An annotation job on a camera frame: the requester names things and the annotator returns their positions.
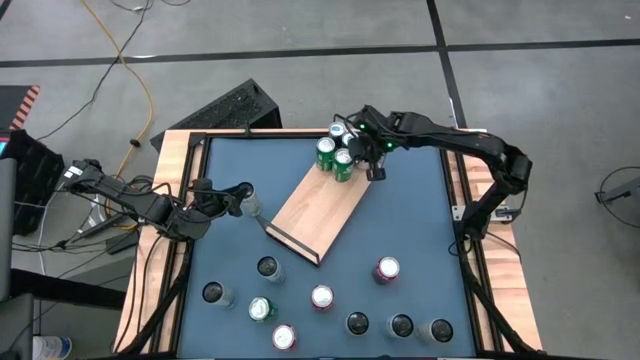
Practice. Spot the white Celsius can orange print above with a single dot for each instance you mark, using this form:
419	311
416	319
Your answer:
252	202

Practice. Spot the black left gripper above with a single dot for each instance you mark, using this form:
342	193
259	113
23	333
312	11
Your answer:
220	202

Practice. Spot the black floor beam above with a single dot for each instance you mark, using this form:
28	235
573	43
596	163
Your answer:
65	290

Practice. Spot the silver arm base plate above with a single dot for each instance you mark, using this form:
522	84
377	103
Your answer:
505	214

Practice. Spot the green Sprite can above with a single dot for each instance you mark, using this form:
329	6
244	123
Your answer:
260	308
325	146
343	157

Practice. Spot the orange black striped panel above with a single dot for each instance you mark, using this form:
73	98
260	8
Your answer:
15	107

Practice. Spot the black power adapter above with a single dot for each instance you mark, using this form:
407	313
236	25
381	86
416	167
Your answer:
122	242

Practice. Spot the tall white can black lid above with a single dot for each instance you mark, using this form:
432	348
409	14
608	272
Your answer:
401	325
215	292
441	330

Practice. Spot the white Celsius Arctic Vibe can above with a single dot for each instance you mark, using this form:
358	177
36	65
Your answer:
269	267

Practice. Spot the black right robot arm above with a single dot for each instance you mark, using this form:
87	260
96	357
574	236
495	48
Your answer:
450	137

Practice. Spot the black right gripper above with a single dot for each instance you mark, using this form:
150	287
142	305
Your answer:
377	135

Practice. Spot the black diagonal frame strut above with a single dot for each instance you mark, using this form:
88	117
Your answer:
495	302
165	295

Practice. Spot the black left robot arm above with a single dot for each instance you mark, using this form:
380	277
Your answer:
150	210

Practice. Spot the black plastic crate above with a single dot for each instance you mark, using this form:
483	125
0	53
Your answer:
35	180

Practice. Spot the white yellow Celsius can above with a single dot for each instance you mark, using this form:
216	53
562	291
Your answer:
357	323

